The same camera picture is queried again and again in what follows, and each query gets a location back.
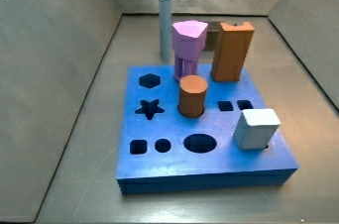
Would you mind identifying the light blue two-legged block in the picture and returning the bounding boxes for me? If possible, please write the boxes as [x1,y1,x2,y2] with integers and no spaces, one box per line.
[158,0,172,62]

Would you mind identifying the blue shape sorter board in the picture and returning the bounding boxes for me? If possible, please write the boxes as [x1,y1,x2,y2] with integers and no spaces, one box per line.
[116,65,297,194]

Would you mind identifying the light blue square block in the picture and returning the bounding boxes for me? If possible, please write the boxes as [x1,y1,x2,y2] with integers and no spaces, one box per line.
[233,108,280,150]

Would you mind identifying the brown cylinder peg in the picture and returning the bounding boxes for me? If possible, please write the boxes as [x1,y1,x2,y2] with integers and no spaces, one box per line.
[177,75,208,118]

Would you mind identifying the purple pentagon two-legged block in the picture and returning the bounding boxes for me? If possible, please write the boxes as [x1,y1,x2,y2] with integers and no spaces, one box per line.
[172,20,208,80]

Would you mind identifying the tall brown notched block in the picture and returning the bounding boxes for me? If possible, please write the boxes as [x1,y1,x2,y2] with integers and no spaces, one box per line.
[210,22,254,82]

